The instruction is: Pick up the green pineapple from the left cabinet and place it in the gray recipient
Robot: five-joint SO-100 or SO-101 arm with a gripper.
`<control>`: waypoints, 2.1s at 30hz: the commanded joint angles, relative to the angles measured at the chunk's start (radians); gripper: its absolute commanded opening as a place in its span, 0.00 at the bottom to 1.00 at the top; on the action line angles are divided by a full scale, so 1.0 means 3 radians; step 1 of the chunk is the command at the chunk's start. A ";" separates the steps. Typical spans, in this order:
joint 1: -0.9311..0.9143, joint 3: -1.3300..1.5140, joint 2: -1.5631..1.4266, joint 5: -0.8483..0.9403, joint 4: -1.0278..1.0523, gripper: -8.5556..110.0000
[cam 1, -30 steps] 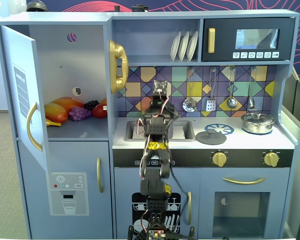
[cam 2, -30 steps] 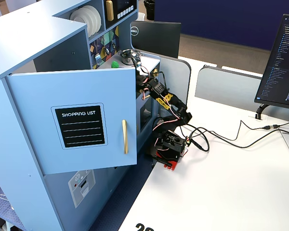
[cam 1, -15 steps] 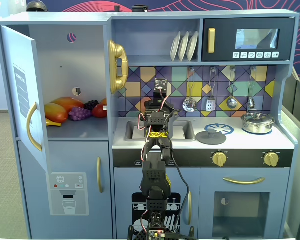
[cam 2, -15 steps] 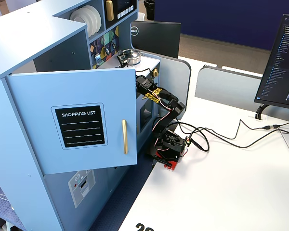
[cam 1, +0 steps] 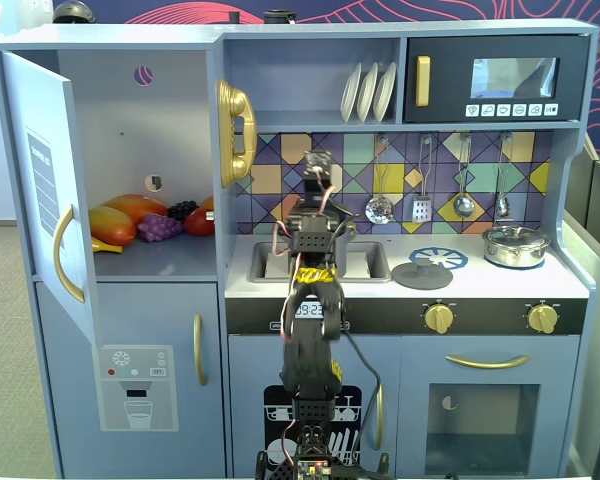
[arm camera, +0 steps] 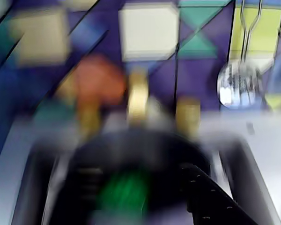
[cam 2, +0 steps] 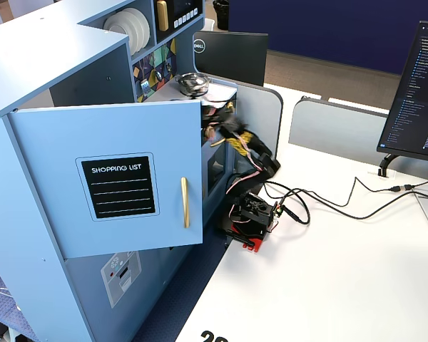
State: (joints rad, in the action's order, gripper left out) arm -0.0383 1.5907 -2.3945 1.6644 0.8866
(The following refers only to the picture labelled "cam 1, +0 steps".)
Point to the purple toy grapes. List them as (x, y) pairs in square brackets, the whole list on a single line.
[(162, 227)]

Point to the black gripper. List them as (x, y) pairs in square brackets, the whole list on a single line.
[(316, 181)]

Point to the gold stove knob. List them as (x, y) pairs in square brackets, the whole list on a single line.
[(542, 319), (439, 319)]

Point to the dark toy microwave door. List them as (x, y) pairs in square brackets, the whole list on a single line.
[(445, 75)]

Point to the metal slotted spatula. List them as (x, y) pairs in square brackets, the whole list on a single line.
[(421, 210)]

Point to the orange toy fruit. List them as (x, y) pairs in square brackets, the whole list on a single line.
[(209, 202)]

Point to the yellow red toy mango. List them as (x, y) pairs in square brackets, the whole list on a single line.
[(110, 225)]

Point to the blue fridge door with dispenser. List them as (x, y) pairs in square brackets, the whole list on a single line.
[(80, 400)]

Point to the gray toy plate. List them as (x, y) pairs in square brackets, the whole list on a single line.
[(384, 92), (366, 95), (349, 95)]

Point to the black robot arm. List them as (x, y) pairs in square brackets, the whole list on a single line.
[(310, 350)]

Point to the gray pot lid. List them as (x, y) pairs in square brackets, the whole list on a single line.
[(422, 277)]

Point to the orange red toy mango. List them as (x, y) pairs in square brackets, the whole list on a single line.
[(135, 205)]

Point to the metal ladle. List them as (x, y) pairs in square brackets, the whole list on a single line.
[(463, 205)]

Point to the dark helmet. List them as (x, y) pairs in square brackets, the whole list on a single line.
[(74, 12)]

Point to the gold tap knob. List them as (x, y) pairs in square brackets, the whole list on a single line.
[(352, 228)]

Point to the red toy apple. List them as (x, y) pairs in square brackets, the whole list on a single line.
[(197, 222)]

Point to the yellow toy banana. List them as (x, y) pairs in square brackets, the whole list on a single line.
[(105, 246)]

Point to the dark toy grapes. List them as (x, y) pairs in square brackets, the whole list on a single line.
[(182, 209)]

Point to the shiny steel pot with lid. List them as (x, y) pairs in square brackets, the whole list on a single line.
[(515, 250)]

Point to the small metal spoon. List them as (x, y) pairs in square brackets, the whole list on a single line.
[(502, 205)]

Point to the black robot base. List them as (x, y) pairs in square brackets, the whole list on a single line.
[(280, 467)]

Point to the small black block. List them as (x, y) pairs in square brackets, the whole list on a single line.
[(234, 17)]

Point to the metal skimmer spoon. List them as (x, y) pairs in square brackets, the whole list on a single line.
[(380, 210)]

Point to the blue cabinet door with list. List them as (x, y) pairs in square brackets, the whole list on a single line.
[(35, 100)]

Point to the blue toy play kitchen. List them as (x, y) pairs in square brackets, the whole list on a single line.
[(130, 125)]

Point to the black cylinder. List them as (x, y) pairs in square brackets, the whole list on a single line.
[(279, 17)]

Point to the gold toy telephone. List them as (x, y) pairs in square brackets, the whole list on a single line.
[(235, 105)]

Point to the gray toy sink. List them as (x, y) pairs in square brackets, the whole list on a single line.
[(380, 260)]

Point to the blue oven door with window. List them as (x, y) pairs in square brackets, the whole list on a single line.
[(555, 400)]

